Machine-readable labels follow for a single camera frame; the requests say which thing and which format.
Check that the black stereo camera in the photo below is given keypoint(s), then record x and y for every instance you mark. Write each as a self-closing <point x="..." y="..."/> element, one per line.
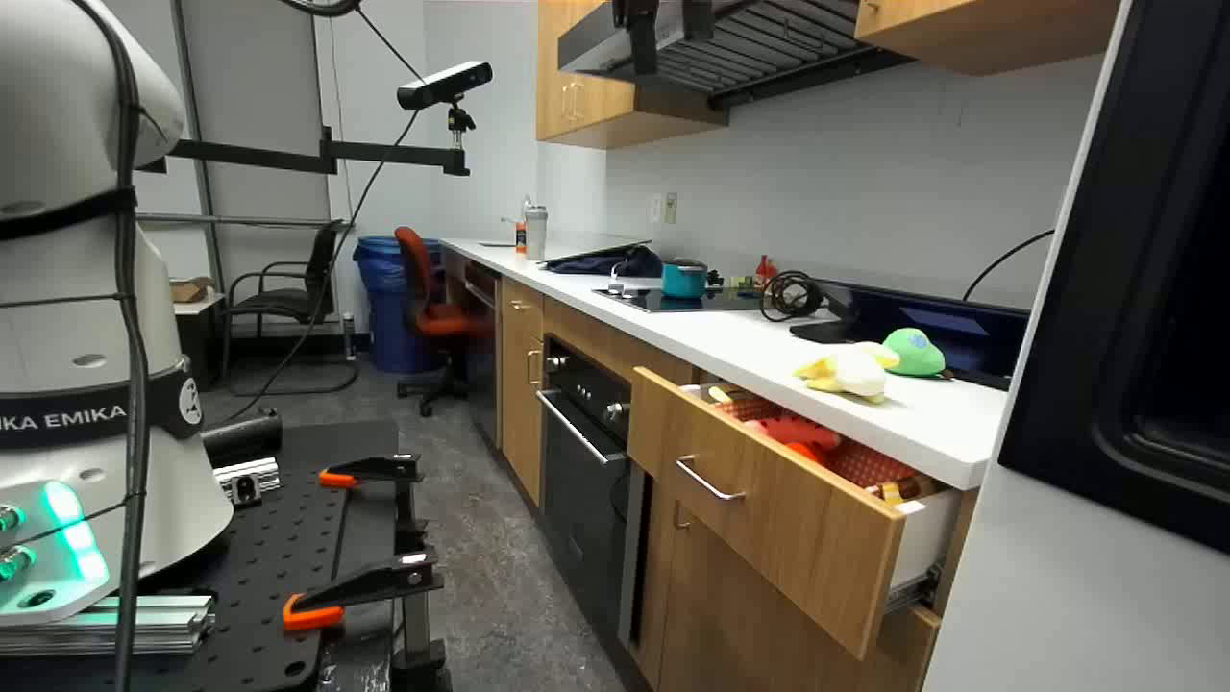
<point x="443" y="84"/>

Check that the black metal chair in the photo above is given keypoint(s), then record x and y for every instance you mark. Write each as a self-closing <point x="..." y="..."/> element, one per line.
<point x="314" y="270"/>

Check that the white wall outlet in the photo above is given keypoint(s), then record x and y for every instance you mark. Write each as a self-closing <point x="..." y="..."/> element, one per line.
<point x="665" y="209"/>

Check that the black refrigerator door panel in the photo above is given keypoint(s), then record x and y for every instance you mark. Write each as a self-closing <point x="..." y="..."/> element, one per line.
<point x="1153" y="321"/>

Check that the teal toy pot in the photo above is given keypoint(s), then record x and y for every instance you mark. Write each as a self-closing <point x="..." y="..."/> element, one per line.
<point x="681" y="282"/>

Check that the blue trash bin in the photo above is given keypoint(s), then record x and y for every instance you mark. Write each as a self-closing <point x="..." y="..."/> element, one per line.
<point x="381" y="310"/>

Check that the small white device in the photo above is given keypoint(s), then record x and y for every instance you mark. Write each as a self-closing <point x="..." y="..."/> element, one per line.
<point x="246" y="481"/>

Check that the black laptop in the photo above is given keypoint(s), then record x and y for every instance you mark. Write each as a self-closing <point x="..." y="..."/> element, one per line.
<point x="955" y="334"/>

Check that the clear drinking bottle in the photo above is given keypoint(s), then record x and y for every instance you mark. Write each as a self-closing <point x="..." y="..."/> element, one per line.
<point x="536" y="232"/>

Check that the yellow plush banana toy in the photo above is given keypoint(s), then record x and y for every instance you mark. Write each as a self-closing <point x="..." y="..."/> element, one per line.
<point x="848" y="375"/>

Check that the wooden upper cabinet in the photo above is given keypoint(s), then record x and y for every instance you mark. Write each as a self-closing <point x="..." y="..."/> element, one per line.
<point x="568" y="102"/>

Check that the black perforated robot table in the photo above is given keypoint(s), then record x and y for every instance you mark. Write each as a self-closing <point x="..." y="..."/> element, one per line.
<point x="270" y="551"/>

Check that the black toy stove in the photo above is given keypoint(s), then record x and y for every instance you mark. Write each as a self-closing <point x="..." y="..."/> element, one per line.
<point x="629" y="298"/>

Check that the red toys in drawer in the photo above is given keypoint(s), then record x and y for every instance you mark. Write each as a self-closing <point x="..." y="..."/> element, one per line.
<point x="802" y="430"/>

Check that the small red toy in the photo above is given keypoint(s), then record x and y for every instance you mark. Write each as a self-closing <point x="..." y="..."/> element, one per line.
<point x="766" y="270"/>

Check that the wooden drawer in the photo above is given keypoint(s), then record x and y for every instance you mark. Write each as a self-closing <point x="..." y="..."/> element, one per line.
<point x="770" y="512"/>

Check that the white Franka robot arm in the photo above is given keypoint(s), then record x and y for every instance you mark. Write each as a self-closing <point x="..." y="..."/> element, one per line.
<point x="79" y="360"/>

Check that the wooden lower cabinet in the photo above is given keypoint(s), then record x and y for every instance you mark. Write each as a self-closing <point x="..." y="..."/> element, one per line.
<point x="715" y="629"/>

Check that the dark blue bag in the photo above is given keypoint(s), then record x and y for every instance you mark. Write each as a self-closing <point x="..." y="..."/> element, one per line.
<point x="608" y="260"/>

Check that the steel range hood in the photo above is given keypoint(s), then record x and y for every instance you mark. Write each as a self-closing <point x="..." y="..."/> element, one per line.
<point x="770" y="52"/>

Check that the aluminium profile rail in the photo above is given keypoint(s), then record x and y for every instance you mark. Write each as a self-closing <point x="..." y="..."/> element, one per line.
<point x="129" y="622"/>

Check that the black built-in oven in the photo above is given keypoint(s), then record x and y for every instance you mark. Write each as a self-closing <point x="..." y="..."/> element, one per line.
<point x="580" y="485"/>

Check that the grey refrigerator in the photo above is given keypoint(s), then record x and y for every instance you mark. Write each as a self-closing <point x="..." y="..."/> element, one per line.
<point x="1062" y="599"/>

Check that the narrow wooden cabinet door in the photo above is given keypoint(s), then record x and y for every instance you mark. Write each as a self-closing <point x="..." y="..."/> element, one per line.
<point x="521" y="398"/>

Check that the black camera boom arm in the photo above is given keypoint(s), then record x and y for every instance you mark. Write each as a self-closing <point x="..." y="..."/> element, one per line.
<point x="384" y="152"/>

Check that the green plush toy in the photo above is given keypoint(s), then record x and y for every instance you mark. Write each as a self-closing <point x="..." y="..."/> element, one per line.
<point x="914" y="353"/>

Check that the red office chair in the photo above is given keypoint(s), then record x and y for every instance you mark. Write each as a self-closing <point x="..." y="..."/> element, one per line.
<point x="415" y="273"/>

